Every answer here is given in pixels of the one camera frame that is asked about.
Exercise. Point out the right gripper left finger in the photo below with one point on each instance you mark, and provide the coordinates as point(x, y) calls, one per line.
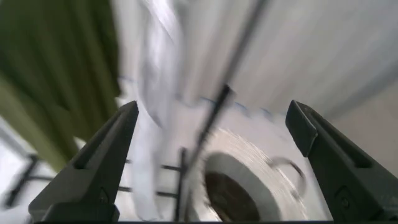
point(87, 186)

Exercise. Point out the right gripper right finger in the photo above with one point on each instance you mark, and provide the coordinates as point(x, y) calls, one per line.
point(348, 186)

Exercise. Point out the green long-sleeved shirt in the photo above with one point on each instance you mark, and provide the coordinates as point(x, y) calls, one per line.
point(46, 62)

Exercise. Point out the pale grey shorts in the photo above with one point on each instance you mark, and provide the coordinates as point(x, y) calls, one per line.
point(158, 62)

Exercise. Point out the white laundry basket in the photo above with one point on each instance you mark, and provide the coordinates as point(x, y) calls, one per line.
point(248, 146)

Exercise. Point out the black clothes rack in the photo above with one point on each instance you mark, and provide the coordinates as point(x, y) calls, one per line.
point(217, 105)

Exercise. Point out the white curtain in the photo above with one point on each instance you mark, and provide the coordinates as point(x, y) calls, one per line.
point(311, 46)

